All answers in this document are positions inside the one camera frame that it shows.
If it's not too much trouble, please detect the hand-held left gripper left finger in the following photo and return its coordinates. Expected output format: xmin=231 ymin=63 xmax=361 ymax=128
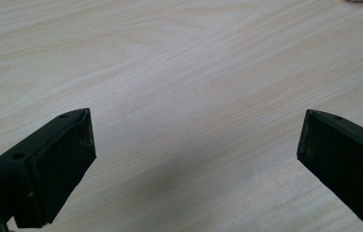
xmin=0 ymin=107 xmax=98 ymax=229

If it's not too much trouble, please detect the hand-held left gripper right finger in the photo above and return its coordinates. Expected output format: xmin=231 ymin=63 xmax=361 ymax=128
xmin=296 ymin=108 xmax=363 ymax=230

